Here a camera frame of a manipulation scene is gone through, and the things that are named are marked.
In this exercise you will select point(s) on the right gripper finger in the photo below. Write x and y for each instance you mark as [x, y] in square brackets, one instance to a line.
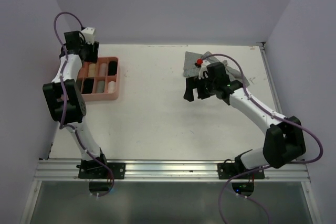
[191, 90]
[202, 92]

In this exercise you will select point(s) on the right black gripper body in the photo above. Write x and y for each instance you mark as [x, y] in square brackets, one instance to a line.
[212, 85]

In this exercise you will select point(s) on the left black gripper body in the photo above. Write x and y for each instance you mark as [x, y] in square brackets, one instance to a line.
[90, 51]

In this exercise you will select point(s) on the beige navy-trimmed underwear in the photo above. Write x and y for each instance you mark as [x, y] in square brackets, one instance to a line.
[91, 70]

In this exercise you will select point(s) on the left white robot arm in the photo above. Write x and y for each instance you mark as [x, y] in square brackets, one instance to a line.
[66, 104]

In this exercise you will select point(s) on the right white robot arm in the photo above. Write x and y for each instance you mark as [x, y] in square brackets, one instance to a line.
[284, 139]

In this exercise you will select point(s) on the grey striped underwear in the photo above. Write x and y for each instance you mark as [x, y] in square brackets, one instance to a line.
[191, 70]

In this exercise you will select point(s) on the beige rolled cloth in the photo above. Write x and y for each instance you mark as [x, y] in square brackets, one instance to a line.
[103, 69]

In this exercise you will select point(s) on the black rolled cloth back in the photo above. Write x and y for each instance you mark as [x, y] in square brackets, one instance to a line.
[112, 68]

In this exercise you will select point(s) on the black rolled cloth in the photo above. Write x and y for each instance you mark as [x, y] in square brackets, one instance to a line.
[87, 86]
[112, 68]

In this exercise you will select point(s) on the black rolled cloth front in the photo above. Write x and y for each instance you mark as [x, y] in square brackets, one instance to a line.
[87, 86]

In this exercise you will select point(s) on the pink divided storage tray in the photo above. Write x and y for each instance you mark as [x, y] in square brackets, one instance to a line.
[105, 95]

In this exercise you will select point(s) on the grey rolled cloth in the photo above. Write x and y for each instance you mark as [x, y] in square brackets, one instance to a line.
[100, 86]

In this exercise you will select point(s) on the white rolled cloth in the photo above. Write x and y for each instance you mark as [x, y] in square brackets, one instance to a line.
[111, 87]

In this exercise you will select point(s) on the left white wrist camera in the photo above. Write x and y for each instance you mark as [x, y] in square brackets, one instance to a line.
[88, 33]

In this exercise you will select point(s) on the red cable connector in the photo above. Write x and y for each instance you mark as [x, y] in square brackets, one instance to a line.
[199, 62]

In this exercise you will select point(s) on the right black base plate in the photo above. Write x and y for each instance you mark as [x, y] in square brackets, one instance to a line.
[230, 168]

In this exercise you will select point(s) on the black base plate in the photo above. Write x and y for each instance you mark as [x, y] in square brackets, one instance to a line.
[230, 168]
[115, 170]

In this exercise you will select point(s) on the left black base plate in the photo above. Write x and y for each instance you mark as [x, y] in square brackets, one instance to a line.
[115, 170]

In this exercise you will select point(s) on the aluminium mounting rail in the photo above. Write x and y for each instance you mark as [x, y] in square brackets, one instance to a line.
[167, 171]

